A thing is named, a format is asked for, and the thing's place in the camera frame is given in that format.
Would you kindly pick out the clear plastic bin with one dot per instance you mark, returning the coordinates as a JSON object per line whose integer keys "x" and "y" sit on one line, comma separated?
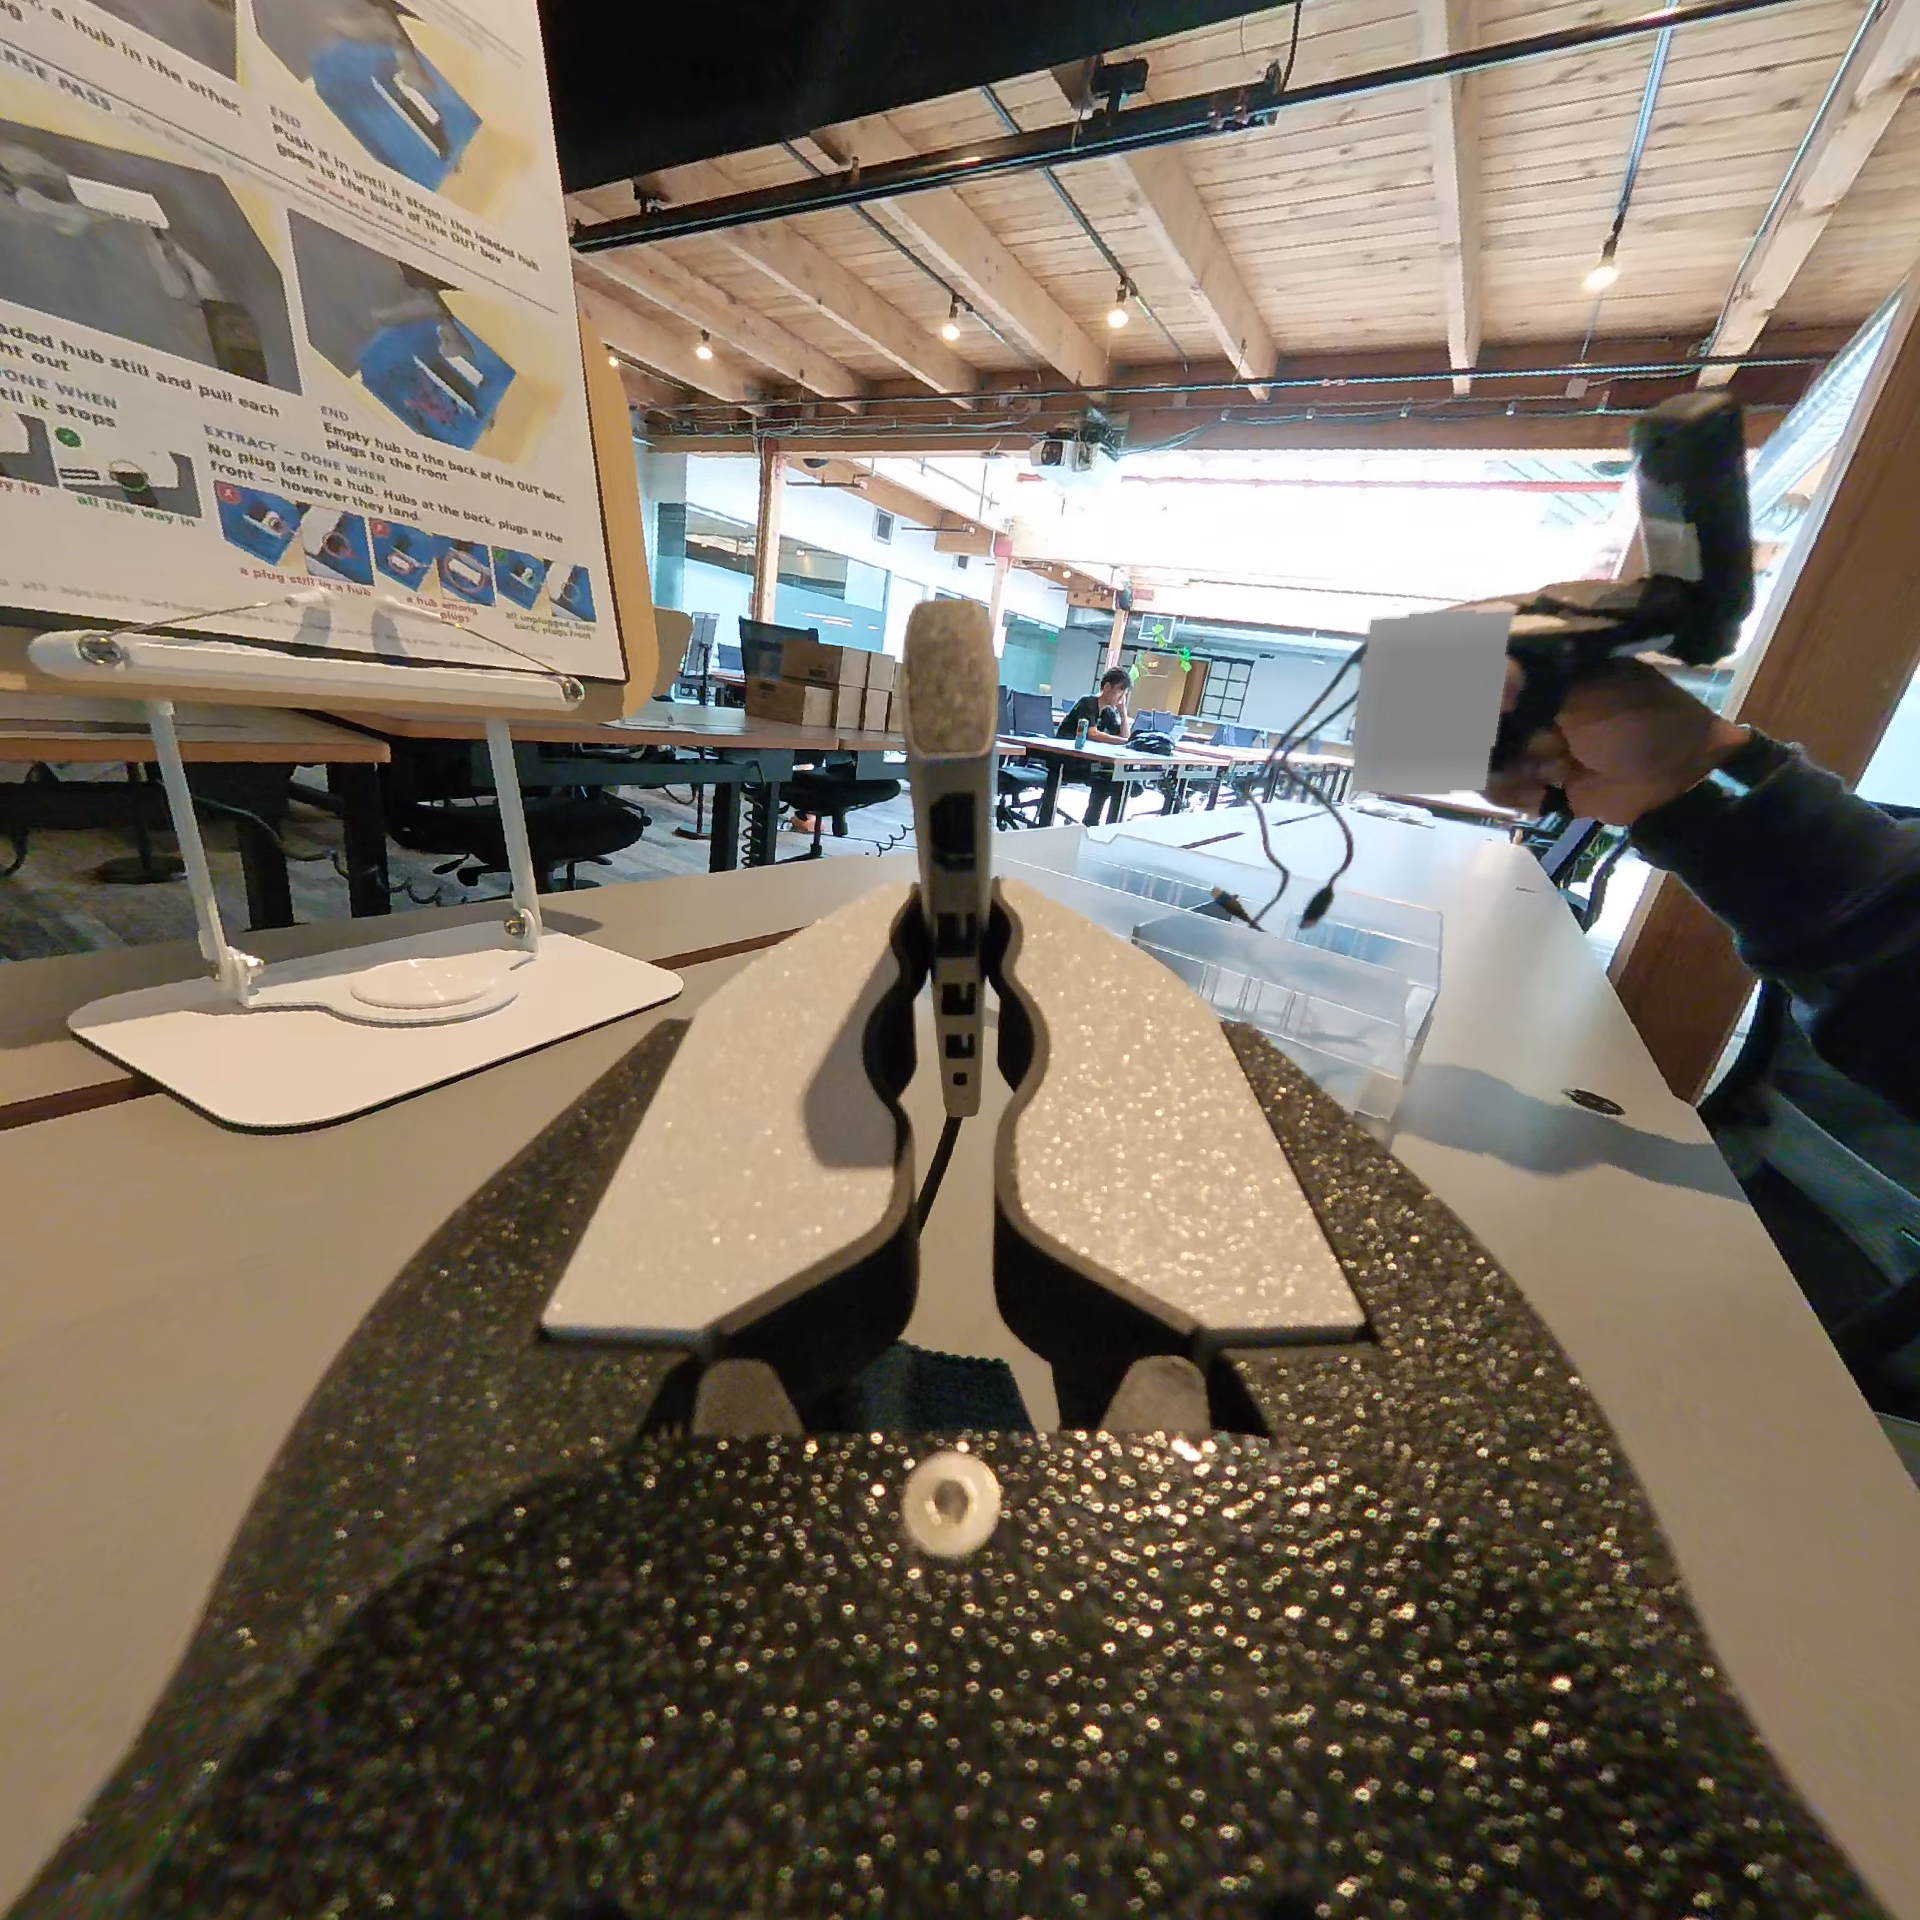
{"x": 1292, "y": 959}

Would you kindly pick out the black office chair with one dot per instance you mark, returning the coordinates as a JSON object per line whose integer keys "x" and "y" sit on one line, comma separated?
{"x": 497, "y": 809}
{"x": 1831, "y": 1200}

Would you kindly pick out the person's right hand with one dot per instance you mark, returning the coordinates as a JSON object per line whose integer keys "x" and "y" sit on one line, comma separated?
{"x": 1644, "y": 742}

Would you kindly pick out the person's right forearm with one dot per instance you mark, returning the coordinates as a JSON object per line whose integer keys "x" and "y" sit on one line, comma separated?
{"x": 1801, "y": 885}

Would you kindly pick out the long wooden desk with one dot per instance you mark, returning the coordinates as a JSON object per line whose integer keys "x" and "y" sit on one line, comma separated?
{"x": 721, "y": 742}
{"x": 1172, "y": 749}

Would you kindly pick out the black round desk grommet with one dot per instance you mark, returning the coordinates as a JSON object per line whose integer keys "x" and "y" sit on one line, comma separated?
{"x": 1593, "y": 1100}

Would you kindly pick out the wooden post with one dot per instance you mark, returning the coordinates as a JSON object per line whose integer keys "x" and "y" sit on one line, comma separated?
{"x": 1801, "y": 675}
{"x": 768, "y": 539}

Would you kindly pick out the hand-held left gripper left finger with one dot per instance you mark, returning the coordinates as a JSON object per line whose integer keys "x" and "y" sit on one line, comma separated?
{"x": 751, "y": 1185}

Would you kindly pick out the printed instruction board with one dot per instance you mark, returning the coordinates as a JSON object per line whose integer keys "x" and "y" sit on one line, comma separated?
{"x": 301, "y": 300}

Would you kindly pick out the stack of cardboard boxes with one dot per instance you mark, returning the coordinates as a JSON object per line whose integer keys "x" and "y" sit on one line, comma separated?
{"x": 819, "y": 682}

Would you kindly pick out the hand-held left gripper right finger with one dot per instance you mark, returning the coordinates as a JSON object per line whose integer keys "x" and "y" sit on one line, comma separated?
{"x": 1172, "y": 1185}

